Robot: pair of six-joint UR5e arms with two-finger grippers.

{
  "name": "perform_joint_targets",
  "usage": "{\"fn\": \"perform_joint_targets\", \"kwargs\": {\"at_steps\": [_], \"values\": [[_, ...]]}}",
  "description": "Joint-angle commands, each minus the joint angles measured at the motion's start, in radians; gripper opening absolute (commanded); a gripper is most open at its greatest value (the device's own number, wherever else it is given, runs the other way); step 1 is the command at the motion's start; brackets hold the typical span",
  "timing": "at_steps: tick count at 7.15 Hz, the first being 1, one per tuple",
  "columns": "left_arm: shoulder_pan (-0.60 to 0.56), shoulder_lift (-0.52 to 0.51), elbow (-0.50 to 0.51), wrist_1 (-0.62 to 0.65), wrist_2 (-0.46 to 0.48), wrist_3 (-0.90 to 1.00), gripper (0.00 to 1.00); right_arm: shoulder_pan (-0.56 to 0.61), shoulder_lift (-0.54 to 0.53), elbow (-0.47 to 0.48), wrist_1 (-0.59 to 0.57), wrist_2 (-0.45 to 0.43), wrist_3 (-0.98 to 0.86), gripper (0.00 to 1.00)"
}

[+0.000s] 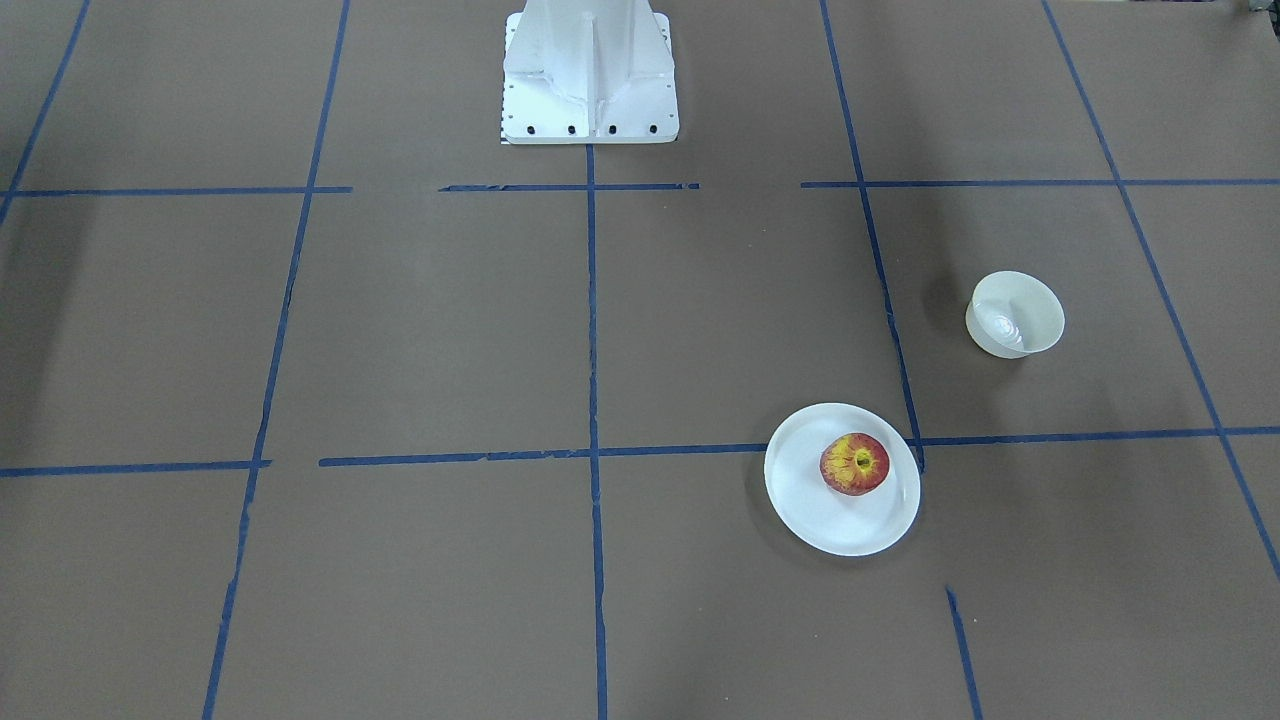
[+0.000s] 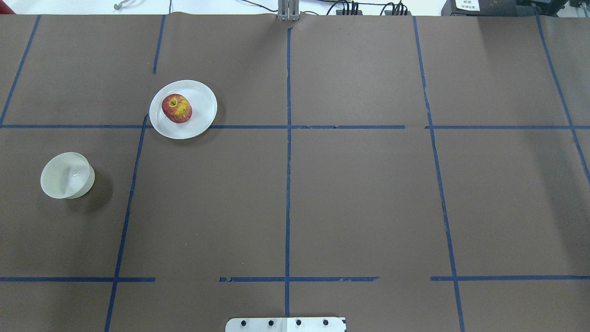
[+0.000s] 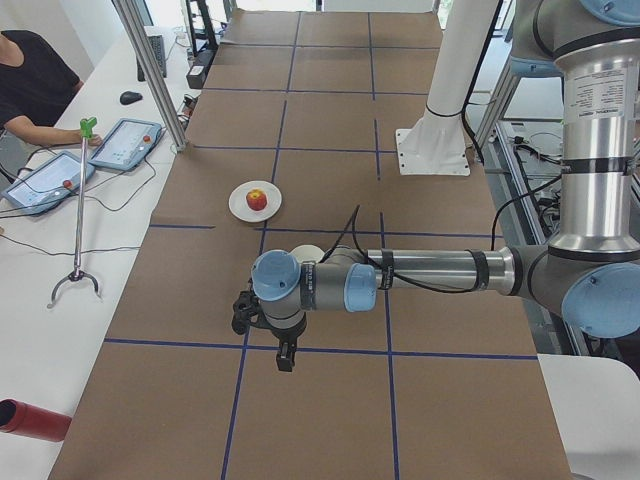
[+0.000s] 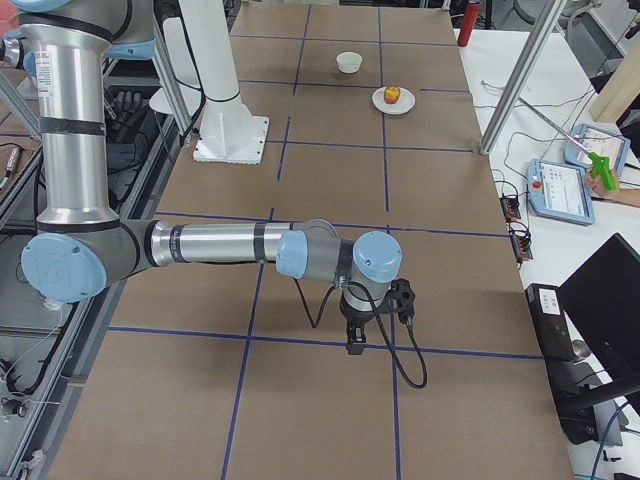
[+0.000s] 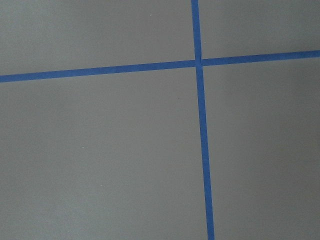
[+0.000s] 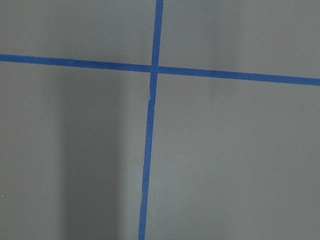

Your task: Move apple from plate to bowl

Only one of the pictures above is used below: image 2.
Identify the black power strip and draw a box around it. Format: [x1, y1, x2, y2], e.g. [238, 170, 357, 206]
[331, 1, 412, 16]

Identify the white metal mounting plate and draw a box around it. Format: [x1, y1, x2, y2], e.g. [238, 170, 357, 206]
[225, 317, 347, 332]

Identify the brown paper table cover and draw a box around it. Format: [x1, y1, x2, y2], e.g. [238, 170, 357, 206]
[1, 12, 589, 332]

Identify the grey metal post bracket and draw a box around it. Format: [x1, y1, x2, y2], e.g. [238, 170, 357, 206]
[277, 0, 301, 21]

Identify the white bowl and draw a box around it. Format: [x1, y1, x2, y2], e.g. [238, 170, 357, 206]
[40, 152, 95, 199]

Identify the white round plate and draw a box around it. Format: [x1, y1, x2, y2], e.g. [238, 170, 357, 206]
[149, 80, 218, 139]

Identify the black device with label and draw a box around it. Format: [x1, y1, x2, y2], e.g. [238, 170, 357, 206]
[441, 0, 568, 17]

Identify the red yellow apple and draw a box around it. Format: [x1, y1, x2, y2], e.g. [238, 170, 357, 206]
[161, 93, 193, 124]

